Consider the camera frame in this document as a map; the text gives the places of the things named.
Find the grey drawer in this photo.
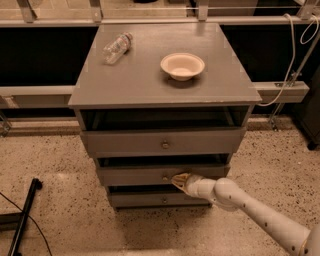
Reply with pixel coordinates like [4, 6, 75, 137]
[97, 164, 230, 186]
[108, 193, 209, 208]
[80, 128, 246, 158]

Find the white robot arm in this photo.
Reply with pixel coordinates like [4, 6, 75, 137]
[171, 173, 320, 256]

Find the grey top drawer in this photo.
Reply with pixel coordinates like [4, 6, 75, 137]
[80, 128, 246, 158]

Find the grey bottom drawer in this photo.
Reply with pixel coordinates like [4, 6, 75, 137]
[108, 193, 209, 208]

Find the grey wooden drawer cabinet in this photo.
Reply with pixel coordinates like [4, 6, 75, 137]
[69, 23, 261, 197]

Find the white paper bowl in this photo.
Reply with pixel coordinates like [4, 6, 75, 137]
[160, 53, 205, 81]

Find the dark cart at right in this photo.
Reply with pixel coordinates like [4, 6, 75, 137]
[294, 67, 320, 150]

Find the clear plastic water bottle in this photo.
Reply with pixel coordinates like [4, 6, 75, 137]
[103, 32, 133, 65]

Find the black stand leg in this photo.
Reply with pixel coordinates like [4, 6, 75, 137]
[0, 178, 42, 256]

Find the metal railing frame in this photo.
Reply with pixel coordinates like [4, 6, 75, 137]
[0, 0, 320, 138]

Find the black floor cable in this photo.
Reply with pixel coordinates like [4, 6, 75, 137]
[0, 191, 53, 256]

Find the white cable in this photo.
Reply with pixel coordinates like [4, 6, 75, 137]
[256, 13, 320, 108]

